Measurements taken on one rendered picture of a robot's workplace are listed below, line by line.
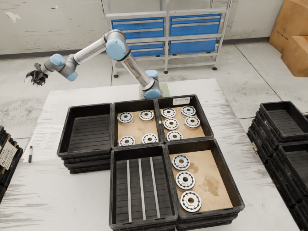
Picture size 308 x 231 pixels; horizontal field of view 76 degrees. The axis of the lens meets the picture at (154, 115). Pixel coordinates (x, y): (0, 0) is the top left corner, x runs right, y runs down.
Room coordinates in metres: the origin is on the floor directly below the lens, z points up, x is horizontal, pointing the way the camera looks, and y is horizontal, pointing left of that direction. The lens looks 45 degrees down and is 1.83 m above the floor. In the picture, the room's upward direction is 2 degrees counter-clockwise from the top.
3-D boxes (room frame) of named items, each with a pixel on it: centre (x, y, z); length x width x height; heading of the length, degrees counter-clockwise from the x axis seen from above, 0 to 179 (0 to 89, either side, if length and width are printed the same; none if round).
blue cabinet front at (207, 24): (2.84, -0.62, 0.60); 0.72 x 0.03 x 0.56; 95
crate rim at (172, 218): (0.46, 0.07, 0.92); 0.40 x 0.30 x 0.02; 6
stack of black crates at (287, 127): (1.16, -1.15, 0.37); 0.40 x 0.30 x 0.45; 5
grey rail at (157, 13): (2.84, -0.22, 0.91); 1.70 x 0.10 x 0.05; 95
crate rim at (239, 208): (0.49, -0.22, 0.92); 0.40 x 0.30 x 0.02; 6
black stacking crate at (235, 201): (0.49, -0.22, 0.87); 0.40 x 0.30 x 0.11; 6
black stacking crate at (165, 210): (0.46, 0.07, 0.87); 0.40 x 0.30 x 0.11; 6
